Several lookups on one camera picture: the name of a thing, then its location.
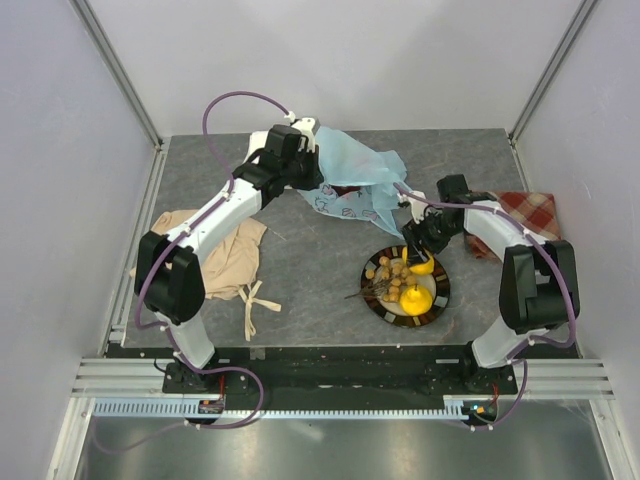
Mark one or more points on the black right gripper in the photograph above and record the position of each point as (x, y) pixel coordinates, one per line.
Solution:
(415, 232)

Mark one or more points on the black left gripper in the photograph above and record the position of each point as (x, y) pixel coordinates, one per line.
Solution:
(316, 178)

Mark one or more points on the yellow fake lemon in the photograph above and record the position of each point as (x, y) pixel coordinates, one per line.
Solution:
(421, 268)

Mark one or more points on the light blue plastic bag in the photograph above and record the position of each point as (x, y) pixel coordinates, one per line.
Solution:
(344, 161)

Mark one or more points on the yellow fake berry bunch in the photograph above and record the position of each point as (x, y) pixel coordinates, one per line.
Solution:
(385, 280)

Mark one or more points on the yellow fake pear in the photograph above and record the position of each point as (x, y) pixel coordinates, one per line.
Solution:
(416, 300)

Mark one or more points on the dark red fake apple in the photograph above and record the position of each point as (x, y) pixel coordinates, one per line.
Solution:
(342, 191)

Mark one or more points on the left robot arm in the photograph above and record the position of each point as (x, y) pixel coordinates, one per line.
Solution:
(168, 272)

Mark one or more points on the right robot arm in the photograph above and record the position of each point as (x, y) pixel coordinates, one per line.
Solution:
(538, 297)

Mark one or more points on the white folded cloth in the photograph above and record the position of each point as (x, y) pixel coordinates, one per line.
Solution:
(257, 140)

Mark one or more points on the dark rimmed beige plate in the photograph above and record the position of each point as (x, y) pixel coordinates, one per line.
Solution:
(437, 283)

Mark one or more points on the red plaid cloth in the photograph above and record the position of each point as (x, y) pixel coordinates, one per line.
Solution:
(536, 211)

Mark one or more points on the beige crumpled cloth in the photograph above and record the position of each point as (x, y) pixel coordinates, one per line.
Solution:
(230, 271)

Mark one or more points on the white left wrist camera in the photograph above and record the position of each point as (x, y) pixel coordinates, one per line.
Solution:
(308, 126)

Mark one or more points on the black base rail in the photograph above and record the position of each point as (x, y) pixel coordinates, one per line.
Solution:
(434, 370)

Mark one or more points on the aluminium frame rail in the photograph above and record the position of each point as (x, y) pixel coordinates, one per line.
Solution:
(541, 379)

